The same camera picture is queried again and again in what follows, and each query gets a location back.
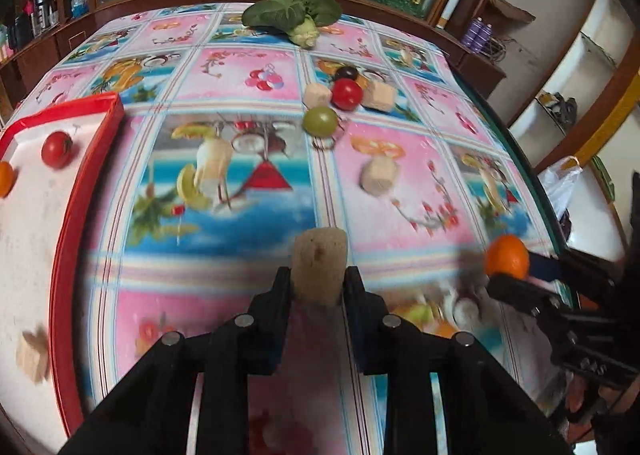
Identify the small orange in tray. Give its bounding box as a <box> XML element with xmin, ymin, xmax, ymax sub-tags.
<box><xmin>0</xmin><ymin>160</ymin><xmax>15</xmax><ymax>198</ymax></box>

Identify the large orange fruit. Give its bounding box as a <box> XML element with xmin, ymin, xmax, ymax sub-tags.
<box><xmin>485</xmin><ymin>234</ymin><xmax>530</xmax><ymax>279</ymax></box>

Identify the green bok choy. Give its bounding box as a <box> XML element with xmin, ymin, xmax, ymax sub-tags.
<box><xmin>242</xmin><ymin>0</ymin><xmax>343</xmax><ymax>50</ymax></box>

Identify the red-rimmed white tray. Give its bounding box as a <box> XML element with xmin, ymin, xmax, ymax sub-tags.
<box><xmin>1</xmin><ymin>93</ymin><xmax>124</xmax><ymax>454</ymax></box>

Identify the colourful fruit-print tablecloth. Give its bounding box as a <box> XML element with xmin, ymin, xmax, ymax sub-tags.
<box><xmin>14</xmin><ymin>4</ymin><xmax>565</xmax><ymax>411</ymax></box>

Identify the beige block in tray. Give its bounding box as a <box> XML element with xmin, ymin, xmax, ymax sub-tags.
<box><xmin>16</xmin><ymin>327</ymin><xmax>49</xmax><ymax>385</ymax></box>

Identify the beige wedge sponge block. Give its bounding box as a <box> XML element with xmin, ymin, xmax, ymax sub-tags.
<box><xmin>361</xmin><ymin>80</ymin><xmax>397</xmax><ymax>113</ymax></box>

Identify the purple bottle left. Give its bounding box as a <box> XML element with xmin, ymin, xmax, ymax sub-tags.
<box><xmin>461</xmin><ymin>18</ymin><xmax>483</xmax><ymax>49</ymax></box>

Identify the dark purple plum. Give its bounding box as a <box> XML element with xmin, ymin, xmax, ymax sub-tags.
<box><xmin>333</xmin><ymin>65</ymin><xmax>359</xmax><ymax>82</ymax></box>

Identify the red tomato on table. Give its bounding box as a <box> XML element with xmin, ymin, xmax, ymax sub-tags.
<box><xmin>331</xmin><ymin>78</ymin><xmax>363</xmax><ymax>112</ymax></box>

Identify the red tomato in tray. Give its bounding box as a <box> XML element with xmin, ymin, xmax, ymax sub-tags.
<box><xmin>41</xmin><ymin>131</ymin><xmax>74</xmax><ymax>169</ymax></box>

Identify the beige cylindrical sponge block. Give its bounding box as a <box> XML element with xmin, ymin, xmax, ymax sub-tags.
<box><xmin>291</xmin><ymin>227</ymin><xmax>348</xmax><ymax>307</ymax></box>

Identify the round beige sponge ball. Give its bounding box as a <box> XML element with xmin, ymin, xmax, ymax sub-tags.
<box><xmin>303</xmin><ymin>82</ymin><xmax>332</xmax><ymax>108</ymax></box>

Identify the beige block on table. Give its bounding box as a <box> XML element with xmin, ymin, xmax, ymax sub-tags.
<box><xmin>360</xmin><ymin>155</ymin><xmax>399</xmax><ymax>196</ymax></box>

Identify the green grape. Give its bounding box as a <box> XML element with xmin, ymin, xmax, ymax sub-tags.
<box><xmin>302</xmin><ymin>106</ymin><xmax>338</xmax><ymax>139</ymax></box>

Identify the white plastic bag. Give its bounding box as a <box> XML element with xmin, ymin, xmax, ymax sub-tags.
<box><xmin>538</xmin><ymin>156</ymin><xmax>582</xmax><ymax>220</ymax></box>

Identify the purple bottle right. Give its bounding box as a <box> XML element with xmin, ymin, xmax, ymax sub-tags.
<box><xmin>471</xmin><ymin>24</ymin><xmax>492</xmax><ymax>54</ymax></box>

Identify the purple bottle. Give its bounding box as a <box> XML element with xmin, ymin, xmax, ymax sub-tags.
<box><xmin>461</xmin><ymin>18</ymin><xmax>483</xmax><ymax>49</ymax></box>
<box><xmin>471</xmin><ymin>24</ymin><xmax>492</xmax><ymax>54</ymax></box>

